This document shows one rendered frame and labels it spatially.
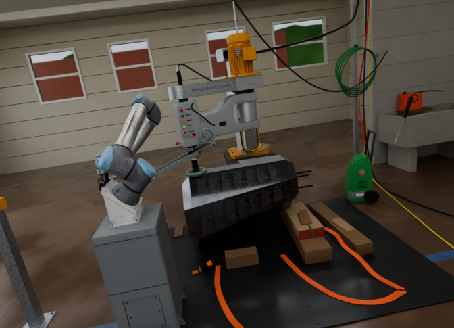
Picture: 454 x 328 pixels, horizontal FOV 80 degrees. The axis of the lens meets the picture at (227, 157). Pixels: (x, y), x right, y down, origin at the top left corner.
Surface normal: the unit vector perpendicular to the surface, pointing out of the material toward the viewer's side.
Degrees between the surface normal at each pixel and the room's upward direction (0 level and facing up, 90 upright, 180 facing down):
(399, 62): 90
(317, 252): 90
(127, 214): 90
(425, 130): 90
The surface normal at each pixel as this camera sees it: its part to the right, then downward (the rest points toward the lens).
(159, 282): 0.12, 0.23
